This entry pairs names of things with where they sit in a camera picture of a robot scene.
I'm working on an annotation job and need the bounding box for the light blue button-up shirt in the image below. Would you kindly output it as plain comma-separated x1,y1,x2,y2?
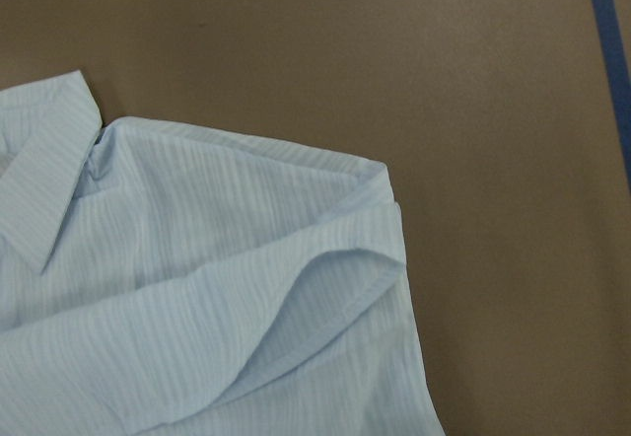
1,71,443,435

